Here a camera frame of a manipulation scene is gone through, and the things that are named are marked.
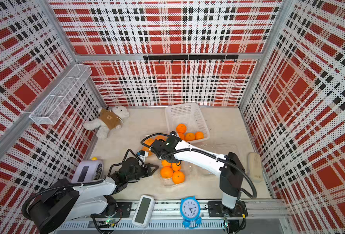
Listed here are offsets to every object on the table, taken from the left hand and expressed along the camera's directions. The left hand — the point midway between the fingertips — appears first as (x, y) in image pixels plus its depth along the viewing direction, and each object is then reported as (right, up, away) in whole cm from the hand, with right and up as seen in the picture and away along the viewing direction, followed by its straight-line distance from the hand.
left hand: (160, 167), depth 84 cm
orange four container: (+24, +17, +14) cm, 33 cm away
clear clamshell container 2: (+14, -1, -2) cm, 15 cm away
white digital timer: (-7, -17, -14) cm, 23 cm away
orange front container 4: (+10, -5, -4) cm, 12 cm away
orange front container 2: (+9, -1, +1) cm, 9 cm away
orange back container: (-4, +16, -11) cm, 20 cm away
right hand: (+16, +11, -7) cm, 20 cm away
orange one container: (+12, +22, +18) cm, 31 cm away
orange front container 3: (+4, -2, -2) cm, 5 cm away
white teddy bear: (-41, +28, +20) cm, 54 cm away
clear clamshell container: (-2, +19, -12) cm, 23 cm away
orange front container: (+2, +2, +1) cm, 3 cm away
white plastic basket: (+20, +32, +31) cm, 49 cm away
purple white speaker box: (-38, 0, -7) cm, 39 cm away
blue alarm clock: (+17, -18, -12) cm, 27 cm away
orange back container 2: (-2, +15, -24) cm, 28 cm away
